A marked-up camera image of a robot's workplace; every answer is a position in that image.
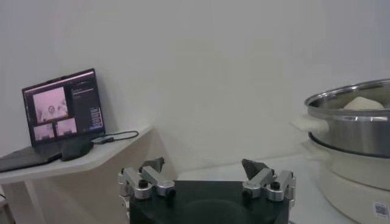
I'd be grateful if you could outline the small black usb hub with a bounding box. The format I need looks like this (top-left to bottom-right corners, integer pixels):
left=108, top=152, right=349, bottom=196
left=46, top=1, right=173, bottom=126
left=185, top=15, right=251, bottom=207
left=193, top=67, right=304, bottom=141
left=90, top=136, right=115, bottom=145

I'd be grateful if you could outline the white steamed baozi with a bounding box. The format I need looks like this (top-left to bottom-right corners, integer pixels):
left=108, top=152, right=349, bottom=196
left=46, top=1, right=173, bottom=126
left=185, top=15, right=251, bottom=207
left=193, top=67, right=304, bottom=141
left=342, top=96, right=385, bottom=110

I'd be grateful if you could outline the black computer mouse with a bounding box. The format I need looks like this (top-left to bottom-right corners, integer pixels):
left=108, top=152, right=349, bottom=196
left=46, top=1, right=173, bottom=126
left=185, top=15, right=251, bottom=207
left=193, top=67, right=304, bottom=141
left=60, top=139, right=94, bottom=162

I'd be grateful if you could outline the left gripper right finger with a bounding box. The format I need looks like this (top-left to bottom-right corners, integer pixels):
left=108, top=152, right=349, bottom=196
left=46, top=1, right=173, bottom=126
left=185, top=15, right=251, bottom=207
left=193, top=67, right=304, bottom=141
left=241, top=158, right=297, bottom=211

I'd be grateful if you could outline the cream electric cooker pot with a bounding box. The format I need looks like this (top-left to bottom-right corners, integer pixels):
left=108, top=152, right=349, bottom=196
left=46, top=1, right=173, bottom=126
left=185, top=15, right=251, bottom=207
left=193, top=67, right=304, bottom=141
left=291, top=114, right=390, bottom=224

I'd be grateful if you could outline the perforated steel steamer basket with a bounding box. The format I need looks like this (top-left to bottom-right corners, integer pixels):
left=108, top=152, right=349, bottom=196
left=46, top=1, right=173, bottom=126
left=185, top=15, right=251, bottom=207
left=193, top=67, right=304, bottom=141
left=304, top=78, right=390, bottom=159

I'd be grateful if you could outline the white side table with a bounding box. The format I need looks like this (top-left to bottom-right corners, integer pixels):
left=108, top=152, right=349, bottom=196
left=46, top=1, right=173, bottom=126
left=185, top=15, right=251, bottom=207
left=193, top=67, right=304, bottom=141
left=0, top=124, right=153, bottom=224

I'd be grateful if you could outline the black laptop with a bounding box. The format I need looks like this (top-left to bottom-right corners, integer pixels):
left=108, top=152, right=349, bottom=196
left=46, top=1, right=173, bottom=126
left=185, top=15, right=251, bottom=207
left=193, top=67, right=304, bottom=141
left=0, top=68, right=106, bottom=173

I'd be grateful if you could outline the thin black hub cable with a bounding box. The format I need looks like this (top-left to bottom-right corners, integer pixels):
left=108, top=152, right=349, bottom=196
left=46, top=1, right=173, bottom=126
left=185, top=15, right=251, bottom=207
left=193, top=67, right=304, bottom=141
left=103, top=130, right=140, bottom=142

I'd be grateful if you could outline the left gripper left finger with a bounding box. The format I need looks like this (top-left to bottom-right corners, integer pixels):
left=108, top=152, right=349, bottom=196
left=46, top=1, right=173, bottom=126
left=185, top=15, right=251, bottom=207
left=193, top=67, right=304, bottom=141
left=118, top=157, right=177, bottom=214

